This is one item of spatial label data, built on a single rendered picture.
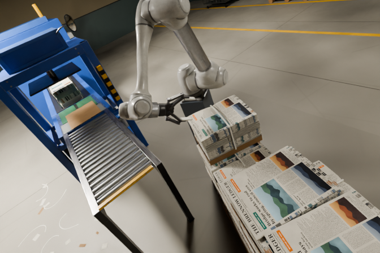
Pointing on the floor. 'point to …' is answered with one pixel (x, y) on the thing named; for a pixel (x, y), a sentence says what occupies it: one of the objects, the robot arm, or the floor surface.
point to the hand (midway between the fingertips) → (191, 108)
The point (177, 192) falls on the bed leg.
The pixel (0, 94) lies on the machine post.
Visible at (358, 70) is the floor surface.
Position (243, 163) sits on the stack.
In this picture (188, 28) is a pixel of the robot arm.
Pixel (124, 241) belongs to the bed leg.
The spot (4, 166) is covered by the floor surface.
